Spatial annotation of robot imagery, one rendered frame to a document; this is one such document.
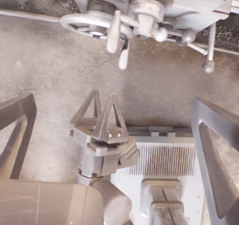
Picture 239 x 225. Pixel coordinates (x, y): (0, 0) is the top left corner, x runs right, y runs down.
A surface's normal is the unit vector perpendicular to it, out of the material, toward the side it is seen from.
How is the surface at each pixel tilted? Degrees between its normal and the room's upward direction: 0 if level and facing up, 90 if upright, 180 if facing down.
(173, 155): 0
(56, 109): 0
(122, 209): 38
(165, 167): 0
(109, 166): 42
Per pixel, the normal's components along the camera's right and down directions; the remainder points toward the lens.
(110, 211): 0.59, 0.21
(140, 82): -0.01, 0.13
